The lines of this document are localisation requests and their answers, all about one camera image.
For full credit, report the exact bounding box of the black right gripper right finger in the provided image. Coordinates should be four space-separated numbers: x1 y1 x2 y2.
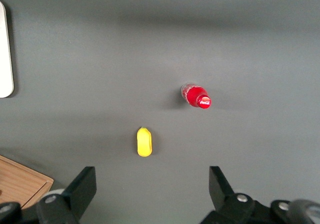
199 166 272 224

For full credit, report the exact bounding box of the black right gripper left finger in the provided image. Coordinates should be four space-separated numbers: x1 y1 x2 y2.
36 166 98 224

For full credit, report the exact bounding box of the white rectangular plastic tray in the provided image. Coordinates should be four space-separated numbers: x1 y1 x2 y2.
0 1 15 99

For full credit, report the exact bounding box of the wooden two-drawer cabinet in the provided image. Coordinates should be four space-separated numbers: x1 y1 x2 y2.
0 155 55 209

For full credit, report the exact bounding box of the yellow lemon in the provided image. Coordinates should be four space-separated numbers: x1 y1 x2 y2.
136 126 154 157

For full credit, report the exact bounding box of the red cola bottle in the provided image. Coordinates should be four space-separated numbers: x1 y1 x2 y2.
180 82 212 110

